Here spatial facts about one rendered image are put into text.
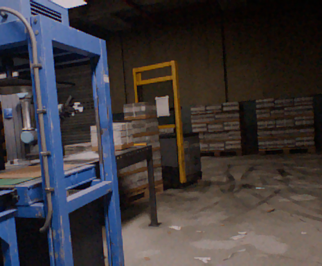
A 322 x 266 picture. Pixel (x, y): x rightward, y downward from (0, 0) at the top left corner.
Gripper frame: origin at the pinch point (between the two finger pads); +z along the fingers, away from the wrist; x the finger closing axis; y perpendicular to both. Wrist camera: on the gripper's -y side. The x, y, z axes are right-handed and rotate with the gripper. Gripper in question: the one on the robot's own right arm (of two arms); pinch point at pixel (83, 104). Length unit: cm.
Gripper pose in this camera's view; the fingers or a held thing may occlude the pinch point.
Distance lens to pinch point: 324.6
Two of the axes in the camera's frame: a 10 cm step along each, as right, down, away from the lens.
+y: 0.5, 10.0, -0.6
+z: 9.6, -0.6, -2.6
